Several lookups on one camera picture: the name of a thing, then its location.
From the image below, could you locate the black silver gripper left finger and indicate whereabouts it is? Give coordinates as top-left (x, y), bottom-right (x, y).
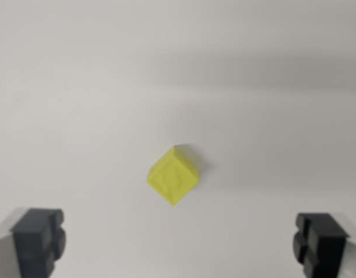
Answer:
top-left (0, 206), bottom-right (67, 278)

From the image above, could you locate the black silver gripper right finger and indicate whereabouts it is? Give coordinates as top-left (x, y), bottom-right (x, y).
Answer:
top-left (293, 211), bottom-right (356, 278)

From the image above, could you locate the yellow cube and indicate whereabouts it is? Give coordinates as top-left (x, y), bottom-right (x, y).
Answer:
top-left (145, 144), bottom-right (199, 207)

